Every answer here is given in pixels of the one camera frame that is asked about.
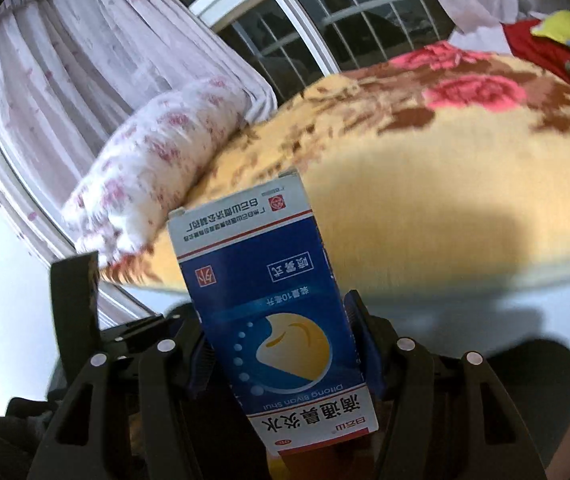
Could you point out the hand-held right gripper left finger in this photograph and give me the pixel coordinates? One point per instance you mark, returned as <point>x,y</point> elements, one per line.
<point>200,366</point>

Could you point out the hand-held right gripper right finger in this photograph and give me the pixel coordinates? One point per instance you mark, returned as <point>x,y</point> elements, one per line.
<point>365,341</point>

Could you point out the blue and white medicine box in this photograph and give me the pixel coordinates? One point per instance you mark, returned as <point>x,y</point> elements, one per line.
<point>265,285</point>

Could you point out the floral plush blanket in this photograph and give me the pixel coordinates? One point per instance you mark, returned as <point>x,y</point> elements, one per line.
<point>415,185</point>

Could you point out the white pink floral pillow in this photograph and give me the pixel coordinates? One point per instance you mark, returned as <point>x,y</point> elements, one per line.
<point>165,160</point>

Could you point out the white sheer floral curtain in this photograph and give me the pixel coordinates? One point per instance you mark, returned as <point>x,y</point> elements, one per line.
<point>90,60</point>

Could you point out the white framed window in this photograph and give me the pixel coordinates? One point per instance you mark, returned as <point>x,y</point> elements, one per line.
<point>340,15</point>

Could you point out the red blanket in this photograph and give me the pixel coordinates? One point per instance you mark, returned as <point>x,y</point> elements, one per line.
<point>550,57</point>

